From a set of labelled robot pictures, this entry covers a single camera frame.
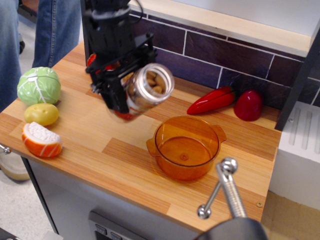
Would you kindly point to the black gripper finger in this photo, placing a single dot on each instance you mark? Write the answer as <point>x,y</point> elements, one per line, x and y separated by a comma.
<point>143,56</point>
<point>111,90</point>

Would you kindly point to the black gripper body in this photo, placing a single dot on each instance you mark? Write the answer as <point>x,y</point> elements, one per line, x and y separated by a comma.
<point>111,37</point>

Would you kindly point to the clear almond spice jar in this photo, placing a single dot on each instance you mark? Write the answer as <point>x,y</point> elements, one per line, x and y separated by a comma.
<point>147,88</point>

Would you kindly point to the orange transparent plastic pot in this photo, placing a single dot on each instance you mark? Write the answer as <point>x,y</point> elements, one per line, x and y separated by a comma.
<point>185,147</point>

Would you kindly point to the toy ice cream cone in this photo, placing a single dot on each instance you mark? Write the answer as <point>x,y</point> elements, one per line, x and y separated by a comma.
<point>126,78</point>

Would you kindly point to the red toy strawberry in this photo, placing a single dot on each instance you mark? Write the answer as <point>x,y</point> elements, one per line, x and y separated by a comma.
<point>91,58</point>

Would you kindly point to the person in blue jeans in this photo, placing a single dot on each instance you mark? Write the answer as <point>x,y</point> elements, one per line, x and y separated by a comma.
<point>57,33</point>

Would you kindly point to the yellow toy potato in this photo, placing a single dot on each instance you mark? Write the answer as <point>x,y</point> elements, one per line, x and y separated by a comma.
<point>44,114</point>

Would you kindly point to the green toy cabbage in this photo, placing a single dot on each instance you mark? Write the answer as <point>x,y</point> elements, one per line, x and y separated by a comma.
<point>39,85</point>

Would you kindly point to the red toy chili pepper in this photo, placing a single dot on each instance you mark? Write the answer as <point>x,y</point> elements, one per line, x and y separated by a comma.
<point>216,99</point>

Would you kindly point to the orange salmon sushi toy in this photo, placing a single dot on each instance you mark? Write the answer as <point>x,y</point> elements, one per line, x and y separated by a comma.
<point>40,141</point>

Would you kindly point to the dark red toy pepper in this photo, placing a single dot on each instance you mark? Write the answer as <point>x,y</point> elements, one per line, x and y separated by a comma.
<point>249,105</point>

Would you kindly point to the small metal knob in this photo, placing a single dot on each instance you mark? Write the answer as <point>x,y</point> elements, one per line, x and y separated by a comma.
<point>6,150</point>

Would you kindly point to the grey oven control panel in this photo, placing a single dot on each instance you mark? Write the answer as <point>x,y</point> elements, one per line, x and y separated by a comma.
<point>104,229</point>

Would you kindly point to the pale wooden shelf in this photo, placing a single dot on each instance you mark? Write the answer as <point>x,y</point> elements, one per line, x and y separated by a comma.
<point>231,26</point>

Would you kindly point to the white toy sink unit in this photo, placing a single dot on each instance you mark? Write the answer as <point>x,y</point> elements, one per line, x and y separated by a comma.
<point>296,172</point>

